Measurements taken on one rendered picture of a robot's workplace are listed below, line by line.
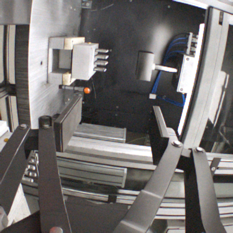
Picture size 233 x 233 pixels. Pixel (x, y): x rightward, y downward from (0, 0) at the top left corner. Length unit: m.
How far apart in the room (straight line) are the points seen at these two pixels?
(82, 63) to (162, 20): 0.43
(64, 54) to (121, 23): 0.31
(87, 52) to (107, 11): 0.35
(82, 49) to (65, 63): 0.11
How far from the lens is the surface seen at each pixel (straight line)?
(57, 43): 0.53
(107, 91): 0.86
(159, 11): 0.83
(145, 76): 0.58
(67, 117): 0.17
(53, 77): 0.55
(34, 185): 0.65
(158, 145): 0.16
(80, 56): 0.53
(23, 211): 0.65
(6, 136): 0.43
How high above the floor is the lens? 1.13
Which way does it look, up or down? 1 degrees down
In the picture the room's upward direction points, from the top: 98 degrees clockwise
